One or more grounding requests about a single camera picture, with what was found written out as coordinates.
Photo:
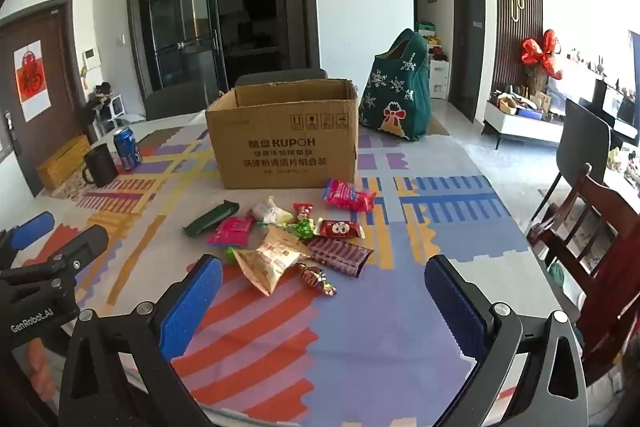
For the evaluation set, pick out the grey dining chair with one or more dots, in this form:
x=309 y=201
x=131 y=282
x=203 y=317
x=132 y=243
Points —
x=280 y=77
x=180 y=102

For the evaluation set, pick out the brown entrance door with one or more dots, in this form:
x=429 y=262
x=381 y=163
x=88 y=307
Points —
x=57 y=72

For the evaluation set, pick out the dark interior door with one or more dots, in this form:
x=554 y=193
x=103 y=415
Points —
x=467 y=42

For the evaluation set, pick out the small white cabinet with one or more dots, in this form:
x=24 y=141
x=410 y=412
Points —
x=438 y=79

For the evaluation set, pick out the white snack packet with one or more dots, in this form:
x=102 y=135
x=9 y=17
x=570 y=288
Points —
x=270 y=211

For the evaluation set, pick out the maroon striped snack packet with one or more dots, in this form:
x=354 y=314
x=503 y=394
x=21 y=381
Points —
x=342 y=255

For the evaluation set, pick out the red bow balloon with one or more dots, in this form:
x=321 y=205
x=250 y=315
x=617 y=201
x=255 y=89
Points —
x=541 y=52

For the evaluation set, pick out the brown cardboard box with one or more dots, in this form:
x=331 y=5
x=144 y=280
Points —
x=285 y=142

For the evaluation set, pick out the white stool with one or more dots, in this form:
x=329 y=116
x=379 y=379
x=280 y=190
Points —
x=112 y=109

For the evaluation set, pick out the red paper door decoration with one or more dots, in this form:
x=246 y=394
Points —
x=32 y=79

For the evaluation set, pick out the gold wall ornament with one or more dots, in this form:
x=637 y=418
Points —
x=517 y=0

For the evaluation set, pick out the red snack packet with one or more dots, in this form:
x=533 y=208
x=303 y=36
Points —
x=350 y=197

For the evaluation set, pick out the pink snack packet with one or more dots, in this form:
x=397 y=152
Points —
x=231 y=231

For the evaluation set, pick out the black pouch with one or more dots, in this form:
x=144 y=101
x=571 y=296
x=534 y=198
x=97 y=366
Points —
x=102 y=166

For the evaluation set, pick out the small green candy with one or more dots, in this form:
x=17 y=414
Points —
x=229 y=253

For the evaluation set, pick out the dark grey chair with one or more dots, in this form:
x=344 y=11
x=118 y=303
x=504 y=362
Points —
x=585 y=142

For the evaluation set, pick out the foil candy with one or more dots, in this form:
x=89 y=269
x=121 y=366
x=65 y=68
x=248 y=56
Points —
x=316 y=279

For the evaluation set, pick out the blue soda can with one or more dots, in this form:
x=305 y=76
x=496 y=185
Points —
x=127 y=149

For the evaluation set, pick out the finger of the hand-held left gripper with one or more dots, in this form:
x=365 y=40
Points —
x=82 y=244
x=34 y=229

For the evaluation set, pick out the black glass sliding door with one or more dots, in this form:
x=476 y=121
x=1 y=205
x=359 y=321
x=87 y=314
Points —
x=200 y=7

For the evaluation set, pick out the dark red snack bar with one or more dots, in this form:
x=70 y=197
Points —
x=340 y=228

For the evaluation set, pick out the colourful patterned tablecloth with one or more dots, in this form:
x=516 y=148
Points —
x=400 y=227

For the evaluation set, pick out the yellow wooden box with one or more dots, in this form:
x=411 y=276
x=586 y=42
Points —
x=62 y=162

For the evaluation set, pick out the white tv cabinet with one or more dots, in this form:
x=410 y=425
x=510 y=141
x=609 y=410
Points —
x=522 y=127

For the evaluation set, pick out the tan snack packet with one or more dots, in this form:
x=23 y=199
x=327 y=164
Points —
x=285 y=241
x=262 y=268

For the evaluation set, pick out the brown wooden chair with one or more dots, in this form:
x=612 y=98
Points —
x=595 y=247

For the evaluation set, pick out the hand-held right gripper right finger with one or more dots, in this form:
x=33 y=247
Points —
x=456 y=312

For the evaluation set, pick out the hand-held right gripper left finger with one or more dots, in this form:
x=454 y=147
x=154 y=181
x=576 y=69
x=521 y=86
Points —
x=192 y=307

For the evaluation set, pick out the dark green snack packet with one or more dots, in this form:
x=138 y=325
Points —
x=210 y=219

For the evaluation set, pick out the small red candy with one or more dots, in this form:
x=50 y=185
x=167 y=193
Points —
x=302 y=210

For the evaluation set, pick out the black television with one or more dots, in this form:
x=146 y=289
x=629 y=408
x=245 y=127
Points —
x=617 y=104

